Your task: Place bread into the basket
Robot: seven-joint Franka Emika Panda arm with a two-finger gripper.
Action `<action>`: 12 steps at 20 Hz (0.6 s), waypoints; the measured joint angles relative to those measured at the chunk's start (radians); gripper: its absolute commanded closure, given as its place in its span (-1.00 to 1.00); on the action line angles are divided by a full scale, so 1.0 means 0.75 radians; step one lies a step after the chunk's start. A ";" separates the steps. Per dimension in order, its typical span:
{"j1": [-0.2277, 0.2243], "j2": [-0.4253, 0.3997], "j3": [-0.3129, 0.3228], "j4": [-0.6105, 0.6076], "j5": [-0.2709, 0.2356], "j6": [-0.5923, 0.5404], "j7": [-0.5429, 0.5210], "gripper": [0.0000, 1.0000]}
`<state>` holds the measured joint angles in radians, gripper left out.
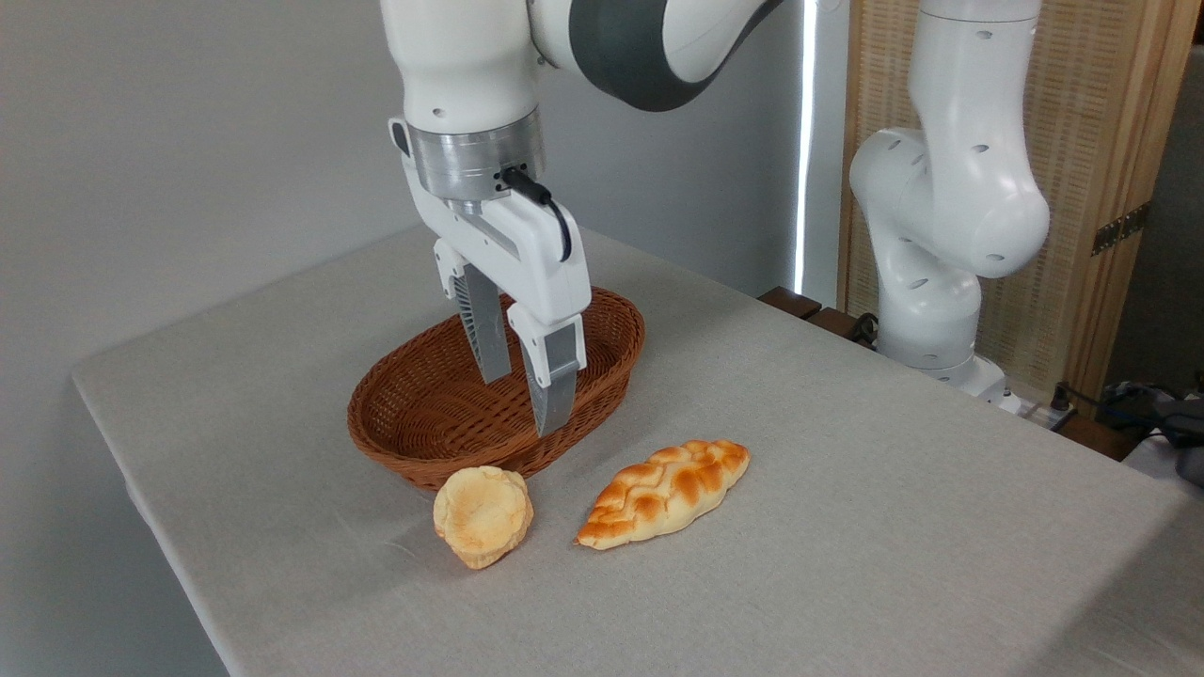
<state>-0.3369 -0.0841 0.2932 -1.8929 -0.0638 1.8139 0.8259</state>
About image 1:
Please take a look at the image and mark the dark wooden block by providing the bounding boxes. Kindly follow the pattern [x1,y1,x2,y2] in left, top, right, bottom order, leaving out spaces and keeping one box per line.
[807,307,862,341]
[758,286,824,321]

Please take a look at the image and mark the bamboo folding screen wooden frame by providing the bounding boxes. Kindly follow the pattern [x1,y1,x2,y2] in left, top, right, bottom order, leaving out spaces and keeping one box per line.
[837,0,1203,396]

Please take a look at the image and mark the black cable bundle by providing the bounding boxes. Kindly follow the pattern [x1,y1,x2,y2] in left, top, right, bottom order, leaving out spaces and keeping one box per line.
[1053,379,1204,443]

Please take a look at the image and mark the dark grey bag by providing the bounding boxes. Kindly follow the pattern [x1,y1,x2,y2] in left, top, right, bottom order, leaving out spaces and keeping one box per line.
[1159,398,1204,488]

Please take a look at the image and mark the brown wicker oval basket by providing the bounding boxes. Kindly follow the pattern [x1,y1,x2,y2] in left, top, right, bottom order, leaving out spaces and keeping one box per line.
[347,287,646,492]

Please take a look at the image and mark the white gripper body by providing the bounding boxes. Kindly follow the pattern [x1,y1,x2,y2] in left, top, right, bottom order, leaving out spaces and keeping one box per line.
[403,155,594,330]

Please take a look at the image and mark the grey tablecloth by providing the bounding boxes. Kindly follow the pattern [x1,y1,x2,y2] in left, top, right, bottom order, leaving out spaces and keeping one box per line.
[72,226,1204,677]

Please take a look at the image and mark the round pale bread bun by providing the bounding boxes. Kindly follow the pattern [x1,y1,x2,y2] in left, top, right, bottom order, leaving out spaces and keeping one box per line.
[433,465,535,571]

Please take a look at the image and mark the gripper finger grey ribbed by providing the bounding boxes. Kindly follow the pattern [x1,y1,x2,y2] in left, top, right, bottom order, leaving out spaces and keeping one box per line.
[433,240,515,386]
[508,306,589,439]

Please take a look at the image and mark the white power strip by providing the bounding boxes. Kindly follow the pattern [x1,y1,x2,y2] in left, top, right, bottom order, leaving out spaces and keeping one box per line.
[1021,395,1079,432]

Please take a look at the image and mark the dark metal screen hinge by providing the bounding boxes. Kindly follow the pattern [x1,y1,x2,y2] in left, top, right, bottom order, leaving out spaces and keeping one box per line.
[1091,202,1150,257]

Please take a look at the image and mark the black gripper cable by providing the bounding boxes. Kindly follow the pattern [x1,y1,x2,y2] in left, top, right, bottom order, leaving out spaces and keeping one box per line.
[499,166,573,263]

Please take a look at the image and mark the braided golden bread loaf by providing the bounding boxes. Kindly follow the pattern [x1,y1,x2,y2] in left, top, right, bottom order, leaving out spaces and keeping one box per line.
[575,439,752,551]

